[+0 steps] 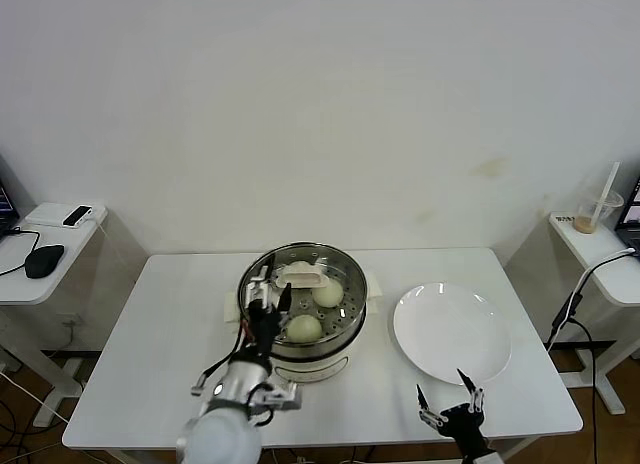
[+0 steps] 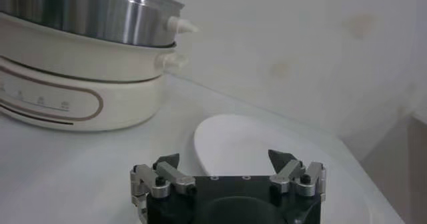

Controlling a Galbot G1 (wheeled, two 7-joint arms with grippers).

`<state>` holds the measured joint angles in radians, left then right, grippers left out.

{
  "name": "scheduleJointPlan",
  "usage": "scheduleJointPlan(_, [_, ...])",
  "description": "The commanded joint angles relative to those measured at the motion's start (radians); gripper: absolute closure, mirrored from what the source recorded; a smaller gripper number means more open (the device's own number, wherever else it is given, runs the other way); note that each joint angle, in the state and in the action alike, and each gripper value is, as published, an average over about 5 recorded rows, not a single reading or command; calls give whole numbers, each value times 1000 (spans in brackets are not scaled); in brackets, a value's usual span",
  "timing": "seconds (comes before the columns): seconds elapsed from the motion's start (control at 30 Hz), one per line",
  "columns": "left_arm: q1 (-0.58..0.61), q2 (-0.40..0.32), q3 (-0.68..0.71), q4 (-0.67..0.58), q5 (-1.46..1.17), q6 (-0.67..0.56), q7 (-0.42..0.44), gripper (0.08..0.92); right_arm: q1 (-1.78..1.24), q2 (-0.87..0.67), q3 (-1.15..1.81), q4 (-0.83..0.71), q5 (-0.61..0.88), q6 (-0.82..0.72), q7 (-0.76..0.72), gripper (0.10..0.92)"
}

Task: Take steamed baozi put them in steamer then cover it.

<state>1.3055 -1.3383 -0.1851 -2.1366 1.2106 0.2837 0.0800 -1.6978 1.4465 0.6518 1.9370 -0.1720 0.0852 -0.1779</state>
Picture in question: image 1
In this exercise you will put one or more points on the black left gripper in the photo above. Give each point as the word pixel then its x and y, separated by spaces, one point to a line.
pixel 262 324

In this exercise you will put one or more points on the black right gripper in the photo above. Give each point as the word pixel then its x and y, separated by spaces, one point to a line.
pixel 462 426

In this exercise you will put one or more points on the white steamed baozi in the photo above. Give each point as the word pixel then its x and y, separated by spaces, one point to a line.
pixel 302 329
pixel 327 295

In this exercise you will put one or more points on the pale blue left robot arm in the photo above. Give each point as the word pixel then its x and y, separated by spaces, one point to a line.
pixel 220 434

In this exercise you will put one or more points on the stainless steel steamer basket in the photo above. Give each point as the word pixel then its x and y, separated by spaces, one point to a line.
pixel 340 344

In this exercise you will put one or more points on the white round plate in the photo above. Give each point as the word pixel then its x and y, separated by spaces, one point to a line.
pixel 450 329

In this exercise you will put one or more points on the cream electric cooking pot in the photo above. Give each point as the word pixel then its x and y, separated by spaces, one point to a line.
pixel 320 369

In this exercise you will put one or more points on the black floor bar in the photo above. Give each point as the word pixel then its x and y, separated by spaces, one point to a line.
pixel 585 344
pixel 70 353

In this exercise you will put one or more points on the white phone with black screen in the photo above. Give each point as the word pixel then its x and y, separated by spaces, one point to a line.
pixel 77 216

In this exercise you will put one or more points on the white side table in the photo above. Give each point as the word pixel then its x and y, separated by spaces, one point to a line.
pixel 20 289
pixel 590 244

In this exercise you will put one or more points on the clear plastic drink cup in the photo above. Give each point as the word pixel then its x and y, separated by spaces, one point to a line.
pixel 587 223

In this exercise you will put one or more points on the black computer mouse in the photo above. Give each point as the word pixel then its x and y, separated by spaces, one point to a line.
pixel 44 260

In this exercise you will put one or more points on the flat white box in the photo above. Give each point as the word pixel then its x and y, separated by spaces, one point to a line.
pixel 42 215

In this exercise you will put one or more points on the dark laptop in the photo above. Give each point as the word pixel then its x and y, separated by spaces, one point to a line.
pixel 6 204
pixel 632 204

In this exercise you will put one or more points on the white drinking straw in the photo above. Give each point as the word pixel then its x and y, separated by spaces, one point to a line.
pixel 609 184

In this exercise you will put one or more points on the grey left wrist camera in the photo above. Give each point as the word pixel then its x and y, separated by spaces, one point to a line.
pixel 280 396

